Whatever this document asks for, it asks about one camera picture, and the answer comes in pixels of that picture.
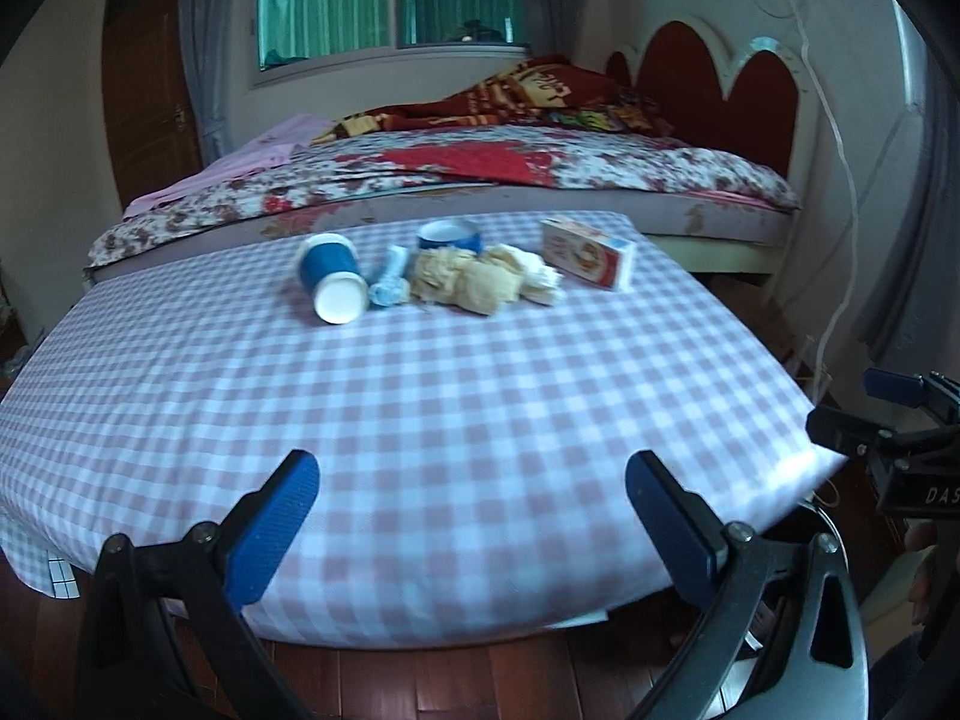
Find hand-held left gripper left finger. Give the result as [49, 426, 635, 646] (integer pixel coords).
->
[75, 448, 323, 720]

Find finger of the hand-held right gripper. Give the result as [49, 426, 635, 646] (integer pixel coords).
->
[806, 405, 901, 458]
[862, 369, 960, 425]

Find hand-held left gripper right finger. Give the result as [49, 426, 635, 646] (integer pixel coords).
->
[625, 450, 871, 720]

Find black trash bin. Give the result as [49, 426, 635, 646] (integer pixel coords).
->
[739, 499, 856, 661]

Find dark blue paper cup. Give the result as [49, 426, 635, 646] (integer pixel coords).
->
[298, 234, 370, 326]

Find blue white wrapper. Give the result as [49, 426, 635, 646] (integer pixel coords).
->
[369, 244, 412, 308]

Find orange white cardboard box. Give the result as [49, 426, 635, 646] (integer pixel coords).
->
[541, 216, 638, 292]

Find beige paper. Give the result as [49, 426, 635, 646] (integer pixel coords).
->
[411, 247, 481, 306]

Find short blue white round container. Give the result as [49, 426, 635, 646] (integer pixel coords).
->
[416, 219, 482, 254]

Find person's right hand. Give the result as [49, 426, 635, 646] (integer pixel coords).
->
[904, 521, 942, 620]

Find grey curtain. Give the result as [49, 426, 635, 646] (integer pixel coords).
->
[517, 0, 578, 68]
[176, 0, 230, 166]
[855, 15, 960, 361]

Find person's dark blue trousers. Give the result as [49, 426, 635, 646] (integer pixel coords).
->
[870, 630, 927, 720]

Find checked tablecloth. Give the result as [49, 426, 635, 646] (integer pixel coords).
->
[0, 210, 852, 650]

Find white grid paper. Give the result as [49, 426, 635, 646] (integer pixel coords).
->
[41, 547, 80, 601]

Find floral quilt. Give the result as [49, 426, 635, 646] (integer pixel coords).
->
[86, 124, 802, 271]

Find pink cloth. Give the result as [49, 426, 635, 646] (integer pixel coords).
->
[124, 114, 335, 218]

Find colourful printed pillow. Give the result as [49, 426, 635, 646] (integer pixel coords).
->
[547, 101, 661, 137]

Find brown wooden door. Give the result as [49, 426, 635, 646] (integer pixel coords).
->
[101, 0, 203, 200]

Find red printed blanket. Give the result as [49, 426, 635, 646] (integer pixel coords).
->
[315, 56, 623, 143]

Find window with green curtain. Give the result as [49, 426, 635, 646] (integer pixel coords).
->
[251, 0, 533, 87]

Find dark object on windowsill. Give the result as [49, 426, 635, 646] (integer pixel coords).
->
[450, 19, 511, 44]

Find white cable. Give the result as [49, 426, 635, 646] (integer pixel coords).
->
[780, 0, 860, 391]

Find white bed frame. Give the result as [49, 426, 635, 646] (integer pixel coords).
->
[90, 187, 796, 287]

